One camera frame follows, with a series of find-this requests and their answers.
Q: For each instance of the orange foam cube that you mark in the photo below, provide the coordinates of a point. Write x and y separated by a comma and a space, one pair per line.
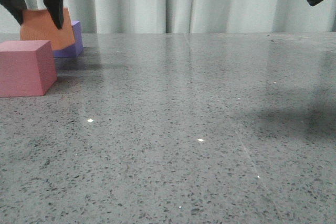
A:
38, 25

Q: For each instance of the purple foam cube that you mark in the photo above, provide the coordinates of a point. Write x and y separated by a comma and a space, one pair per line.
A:
75, 49

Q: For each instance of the pale green curtain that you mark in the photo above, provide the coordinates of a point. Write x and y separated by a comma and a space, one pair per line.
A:
201, 16

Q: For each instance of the pink foam cube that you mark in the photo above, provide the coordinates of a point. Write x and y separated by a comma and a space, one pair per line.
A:
27, 68

